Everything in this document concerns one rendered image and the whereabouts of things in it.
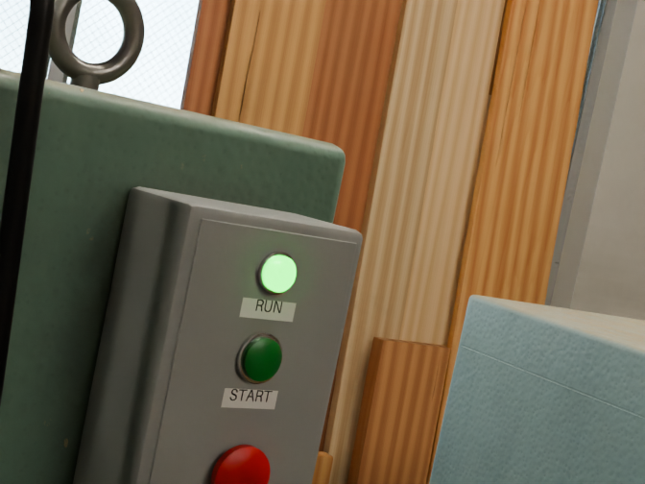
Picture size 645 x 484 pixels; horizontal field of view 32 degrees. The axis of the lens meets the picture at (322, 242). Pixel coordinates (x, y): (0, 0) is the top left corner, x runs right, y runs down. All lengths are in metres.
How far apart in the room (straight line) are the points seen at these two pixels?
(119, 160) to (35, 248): 0.06
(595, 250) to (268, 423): 2.20
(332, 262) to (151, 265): 0.09
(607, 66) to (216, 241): 2.28
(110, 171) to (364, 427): 1.64
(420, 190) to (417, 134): 0.11
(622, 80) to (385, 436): 1.03
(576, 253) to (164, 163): 2.18
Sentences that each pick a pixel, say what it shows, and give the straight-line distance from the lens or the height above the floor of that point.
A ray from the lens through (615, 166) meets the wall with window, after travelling 2.71.
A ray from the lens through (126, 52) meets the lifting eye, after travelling 0.65.
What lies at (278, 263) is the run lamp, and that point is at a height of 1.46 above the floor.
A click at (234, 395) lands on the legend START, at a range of 0.52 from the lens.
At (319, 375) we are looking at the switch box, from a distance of 0.55.
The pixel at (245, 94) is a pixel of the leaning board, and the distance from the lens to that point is 2.00.
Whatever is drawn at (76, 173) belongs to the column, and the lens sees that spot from 0.53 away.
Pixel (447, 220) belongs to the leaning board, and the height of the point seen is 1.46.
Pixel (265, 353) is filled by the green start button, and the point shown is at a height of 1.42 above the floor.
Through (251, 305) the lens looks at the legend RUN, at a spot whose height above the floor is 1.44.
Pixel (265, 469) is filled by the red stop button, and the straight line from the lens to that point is 0.53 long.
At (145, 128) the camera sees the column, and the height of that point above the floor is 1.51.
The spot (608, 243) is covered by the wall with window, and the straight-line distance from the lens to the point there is 2.72.
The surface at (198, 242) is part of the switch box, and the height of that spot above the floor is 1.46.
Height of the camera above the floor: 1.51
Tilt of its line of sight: 4 degrees down
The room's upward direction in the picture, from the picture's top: 12 degrees clockwise
